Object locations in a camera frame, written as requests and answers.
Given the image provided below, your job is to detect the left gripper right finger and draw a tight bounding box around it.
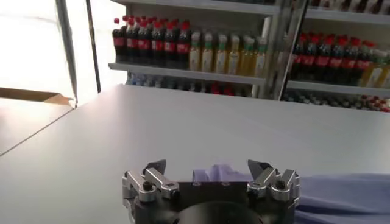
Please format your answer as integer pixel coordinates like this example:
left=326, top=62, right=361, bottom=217
left=246, top=159, right=301, bottom=202

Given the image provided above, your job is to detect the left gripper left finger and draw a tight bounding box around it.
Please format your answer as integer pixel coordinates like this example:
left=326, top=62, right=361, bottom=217
left=121, top=159, right=181, bottom=203

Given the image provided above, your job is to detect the purple printed t-shirt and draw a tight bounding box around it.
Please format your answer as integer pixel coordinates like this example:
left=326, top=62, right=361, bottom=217
left=192, top=163, right=390, bottom=224

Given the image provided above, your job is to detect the white metal shelf rack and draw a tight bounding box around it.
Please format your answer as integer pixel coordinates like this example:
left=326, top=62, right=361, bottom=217
left=108, top=0, right=284, bottom=100
left=274, top=0, right=390, bottom=113

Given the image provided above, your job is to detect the yellow juice bottle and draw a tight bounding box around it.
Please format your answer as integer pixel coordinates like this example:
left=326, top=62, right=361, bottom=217
left=254, top=36, right=268, bottom=79
left=240, top=35, right=255, bottom=77
left=201, top=32, right=215, bottom=73
left=188, top=30, right=202, bottom=71
left=227, top=33, right=241, bottom=75
left=214, top=33, right=229, bottom=74
left=361, top=50, right=388, bottom=88
left=376, top=51, right=390, bottom=89

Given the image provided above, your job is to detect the cola bottle red cap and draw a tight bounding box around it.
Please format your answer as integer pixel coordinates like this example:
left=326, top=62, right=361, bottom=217
left=303, top=33, right=319, bottom=82
left=163, top=21, right=177, bottom=68
left=176, top=20, right=191, bottom=70
left=289, top=33, right=307, bottom=80
left=328, top=35, right=347, bottom=85
left=355, top=41, right=375, bottom=87
left=151, top=20, right=165, bottom=66
left=137, top=19, right=152, bottom=65
left=315, top=35, right=333, bottom=83
left=125, top=18, right=138, bottom=63
left=112, top=18, right=126, bottom=61
left=341, top=37, right=360, bottom=86

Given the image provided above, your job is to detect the white side table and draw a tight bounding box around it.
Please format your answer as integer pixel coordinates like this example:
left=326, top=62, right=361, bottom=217
left=0, top=97, right=76, bottom=156

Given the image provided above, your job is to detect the brown cardboard box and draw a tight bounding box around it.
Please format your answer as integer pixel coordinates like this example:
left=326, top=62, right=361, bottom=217
left=0, top=87, right=76, bottom=107

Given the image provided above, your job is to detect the grey window mullion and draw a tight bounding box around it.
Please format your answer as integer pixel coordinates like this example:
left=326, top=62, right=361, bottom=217
left=55, top=0, right=79, bottom=108

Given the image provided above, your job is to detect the dark thin window post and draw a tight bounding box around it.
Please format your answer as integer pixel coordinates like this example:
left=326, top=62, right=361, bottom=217
left=85, top=0, right=102, bottom=94

